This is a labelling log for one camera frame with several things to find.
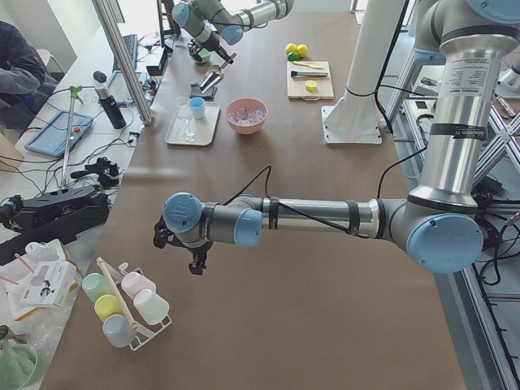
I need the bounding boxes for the white plastic cup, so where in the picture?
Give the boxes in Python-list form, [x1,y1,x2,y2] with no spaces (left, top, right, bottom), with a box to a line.
[133,288,170,325]

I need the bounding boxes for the yellow plastic knife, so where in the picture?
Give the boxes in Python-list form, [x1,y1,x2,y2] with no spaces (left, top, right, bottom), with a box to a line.
[292,61,324,69]

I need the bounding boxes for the light blue plastic cup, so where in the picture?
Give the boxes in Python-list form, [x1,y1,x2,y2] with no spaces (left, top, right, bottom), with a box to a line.
[189,97,206,120]

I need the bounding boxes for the green ceramic bowl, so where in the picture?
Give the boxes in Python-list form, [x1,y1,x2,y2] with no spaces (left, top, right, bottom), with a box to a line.
[187,43,211,64]

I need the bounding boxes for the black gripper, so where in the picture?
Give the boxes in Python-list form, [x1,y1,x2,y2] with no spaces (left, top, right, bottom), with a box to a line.
[153,217,211,275]
[212,43,236,65]

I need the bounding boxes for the black bag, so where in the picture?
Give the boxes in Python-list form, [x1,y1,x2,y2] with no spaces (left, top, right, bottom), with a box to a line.
[1,185,109,265]

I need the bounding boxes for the half lemon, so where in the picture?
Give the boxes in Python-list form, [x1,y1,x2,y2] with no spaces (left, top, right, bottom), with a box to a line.
[305,80,317,91]

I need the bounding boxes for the cream serving tray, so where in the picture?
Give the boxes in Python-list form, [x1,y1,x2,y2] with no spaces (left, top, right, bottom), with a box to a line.
[165,102,220,146]

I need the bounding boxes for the clear wine glass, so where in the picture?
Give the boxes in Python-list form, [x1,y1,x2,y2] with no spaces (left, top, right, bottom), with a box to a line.
[175,97,196,142]

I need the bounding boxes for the silver metal ice scoop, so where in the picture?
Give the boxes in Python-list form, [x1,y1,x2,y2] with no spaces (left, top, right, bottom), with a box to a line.
[199,62,229,93]

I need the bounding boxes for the grey plastic cup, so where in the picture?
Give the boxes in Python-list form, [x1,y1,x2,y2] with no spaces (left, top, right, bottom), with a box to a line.
[102,314,137,348]

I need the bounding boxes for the pink bowl of ice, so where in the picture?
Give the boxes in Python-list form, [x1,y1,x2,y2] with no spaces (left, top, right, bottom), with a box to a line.
[225,97,267,135]

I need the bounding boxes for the black water bottle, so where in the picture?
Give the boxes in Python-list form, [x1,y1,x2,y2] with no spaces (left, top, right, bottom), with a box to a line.
[94,83,126,129]

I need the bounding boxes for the blue teach pendant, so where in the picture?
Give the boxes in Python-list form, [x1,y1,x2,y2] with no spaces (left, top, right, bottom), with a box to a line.
[106,70,133,105]
[24,110,93,158]

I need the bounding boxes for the steel muddler black tip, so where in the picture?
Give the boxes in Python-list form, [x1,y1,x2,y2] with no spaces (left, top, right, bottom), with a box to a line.
[290,70,328,78]

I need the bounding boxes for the green plastic cup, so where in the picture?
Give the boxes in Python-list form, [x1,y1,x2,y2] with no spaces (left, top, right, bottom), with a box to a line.
[81,272,112,303]

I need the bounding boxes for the wooden cutting board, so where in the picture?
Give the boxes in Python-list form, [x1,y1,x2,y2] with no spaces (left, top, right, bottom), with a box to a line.
[287,61,334,101]

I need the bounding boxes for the yellow plastic cup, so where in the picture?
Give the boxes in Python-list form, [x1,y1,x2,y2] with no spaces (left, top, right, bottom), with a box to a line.
[94,294,124,322]

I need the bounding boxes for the grey folded cloth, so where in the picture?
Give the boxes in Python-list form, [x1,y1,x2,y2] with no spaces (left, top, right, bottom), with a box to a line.
[189,83,218,101]

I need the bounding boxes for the white cup rack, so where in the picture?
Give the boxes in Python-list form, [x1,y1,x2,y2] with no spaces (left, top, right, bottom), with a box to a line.
[96,257,173,352]

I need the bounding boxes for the pink plastic cup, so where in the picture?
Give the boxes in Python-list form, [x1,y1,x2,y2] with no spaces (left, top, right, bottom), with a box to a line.
[121,271,156,299]

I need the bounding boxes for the aluminium frame post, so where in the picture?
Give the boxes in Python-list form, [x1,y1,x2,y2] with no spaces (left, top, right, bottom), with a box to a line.
[92,0,154,126]

